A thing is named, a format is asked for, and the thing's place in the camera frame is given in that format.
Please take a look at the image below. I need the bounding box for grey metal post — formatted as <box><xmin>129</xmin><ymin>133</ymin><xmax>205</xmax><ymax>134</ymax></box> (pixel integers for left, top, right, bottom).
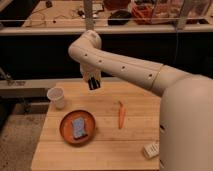
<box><xmin>83</xmin><ymin>0</ymin><xmax>94</xmax><ymax>30</ymax></box>

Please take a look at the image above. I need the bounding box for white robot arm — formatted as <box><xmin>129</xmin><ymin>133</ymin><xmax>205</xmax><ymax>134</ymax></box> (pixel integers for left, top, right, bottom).
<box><xmin>68</xmin><ymin>30</ymin><xmax>213</xmax><ymax>171</ymax></box>

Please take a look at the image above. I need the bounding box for black whiteboard eraser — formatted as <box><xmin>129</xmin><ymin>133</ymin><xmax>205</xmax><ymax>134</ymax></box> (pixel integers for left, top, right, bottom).
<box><xmin>88</xmin><ymin>77</ymin><xmax>101</xmax><ymax>90</ymax></box>

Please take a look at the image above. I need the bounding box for blue sponge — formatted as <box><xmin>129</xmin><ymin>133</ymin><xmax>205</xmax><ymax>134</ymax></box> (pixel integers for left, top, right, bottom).
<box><xmin>72</xmin><ymin>117</ymin><xmax>87</xmax><ymax>139</ymax></box>

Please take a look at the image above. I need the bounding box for black bag on bench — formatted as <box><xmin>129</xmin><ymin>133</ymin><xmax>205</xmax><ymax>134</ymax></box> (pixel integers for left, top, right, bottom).
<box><xmin>107</xmin><ymin>10</ymin><xmax>132</xmax><ymax>26</ymax></box>

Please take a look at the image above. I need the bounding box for orange crate on bench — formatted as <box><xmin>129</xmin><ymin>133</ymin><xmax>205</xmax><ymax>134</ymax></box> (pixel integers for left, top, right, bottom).
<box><xmin>131</xmin><ymin>5</ymin><xmax>152</xmax><ymax>25</ymax></box>

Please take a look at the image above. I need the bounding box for orange carrot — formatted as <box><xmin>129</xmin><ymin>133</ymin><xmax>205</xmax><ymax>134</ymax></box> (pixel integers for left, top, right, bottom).
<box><xmin>118</xmin><ymin>101</ymin><xmax>126</xmax><ymax>129</ymax></box>

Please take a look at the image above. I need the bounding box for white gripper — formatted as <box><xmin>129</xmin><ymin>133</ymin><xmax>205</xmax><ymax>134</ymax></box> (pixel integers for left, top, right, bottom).
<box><xmin>80</xmin><ymin>64</ymin><xmax>101</xmax><ymax>82</ymax></box>

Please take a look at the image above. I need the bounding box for orange round plate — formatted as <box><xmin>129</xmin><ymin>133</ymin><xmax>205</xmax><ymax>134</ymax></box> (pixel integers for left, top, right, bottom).
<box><xmin>59</xmin><ymin>110</ymin><xmax>96</xmax><ymax>146</ymax></box>

